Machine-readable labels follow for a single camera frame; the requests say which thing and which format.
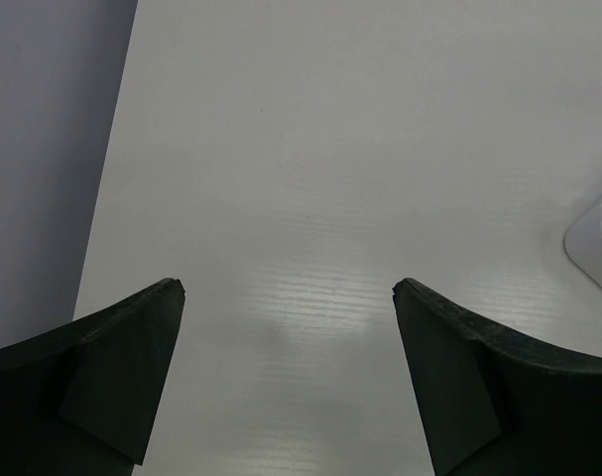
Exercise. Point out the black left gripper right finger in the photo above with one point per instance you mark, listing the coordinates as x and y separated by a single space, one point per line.
493 400

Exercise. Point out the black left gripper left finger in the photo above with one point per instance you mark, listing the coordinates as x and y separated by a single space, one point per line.
82 399

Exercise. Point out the white cutlery tray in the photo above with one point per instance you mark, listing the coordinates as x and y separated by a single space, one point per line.
583 242

